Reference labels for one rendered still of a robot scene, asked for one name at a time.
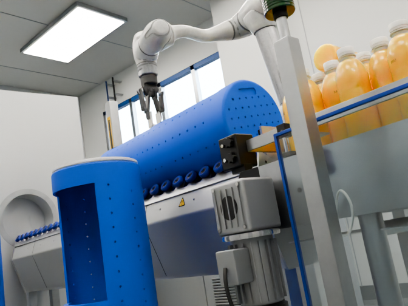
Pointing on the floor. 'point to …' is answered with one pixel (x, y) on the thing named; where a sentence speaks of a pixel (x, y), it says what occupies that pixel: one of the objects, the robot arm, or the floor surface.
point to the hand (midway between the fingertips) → (154, 120)
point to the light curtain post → (113, 124)
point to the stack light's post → (314, 174)
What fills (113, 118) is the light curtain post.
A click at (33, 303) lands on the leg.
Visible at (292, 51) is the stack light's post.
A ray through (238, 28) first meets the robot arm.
